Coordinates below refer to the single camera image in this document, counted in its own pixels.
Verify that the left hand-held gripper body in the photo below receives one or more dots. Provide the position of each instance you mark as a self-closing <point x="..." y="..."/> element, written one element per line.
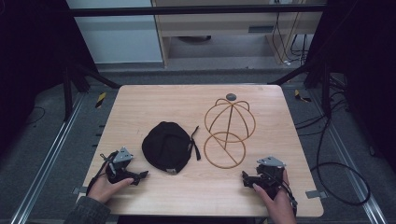
<point x="120" y="161"/>

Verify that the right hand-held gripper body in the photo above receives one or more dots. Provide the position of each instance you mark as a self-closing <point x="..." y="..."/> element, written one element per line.
<point x="270" y="172"/>

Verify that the person's left hand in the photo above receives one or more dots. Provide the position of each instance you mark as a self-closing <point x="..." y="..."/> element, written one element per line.
<point x="104" y="188"/>

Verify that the person's right hand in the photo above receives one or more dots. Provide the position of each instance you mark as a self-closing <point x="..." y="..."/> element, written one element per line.
<point x="277" y="207"/>

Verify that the black cap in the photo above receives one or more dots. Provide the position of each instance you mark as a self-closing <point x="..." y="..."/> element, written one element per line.
<point x="166" y="146"/>

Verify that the yellow black striped tape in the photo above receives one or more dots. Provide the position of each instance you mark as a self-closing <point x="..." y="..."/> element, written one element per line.
<point x="100" y="100"/>
<point x="300" y="96"/>

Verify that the grey round table grommet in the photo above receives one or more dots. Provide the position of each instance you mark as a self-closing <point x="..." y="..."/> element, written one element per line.
<point x="231" y="96"/>

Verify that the white cabinet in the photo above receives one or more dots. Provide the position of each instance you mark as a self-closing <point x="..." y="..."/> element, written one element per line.
<point x="118" y="34"/>

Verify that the light wooden desk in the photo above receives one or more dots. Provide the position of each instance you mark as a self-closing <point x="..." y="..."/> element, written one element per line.
<point x="218" y="26"/>

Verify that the grey metal table bracket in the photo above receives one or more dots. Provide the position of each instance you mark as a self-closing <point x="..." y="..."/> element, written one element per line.
<point x="316" y="194"/>
<point x="79" y="190"/>

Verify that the aluminium floor rail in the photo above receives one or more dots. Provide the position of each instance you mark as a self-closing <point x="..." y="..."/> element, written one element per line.
<point x="348" y="155"/>
<point x="46" y="161"/>

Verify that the black metal frame bar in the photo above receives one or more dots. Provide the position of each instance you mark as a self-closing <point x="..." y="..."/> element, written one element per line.
<point x="193" y="11"/>

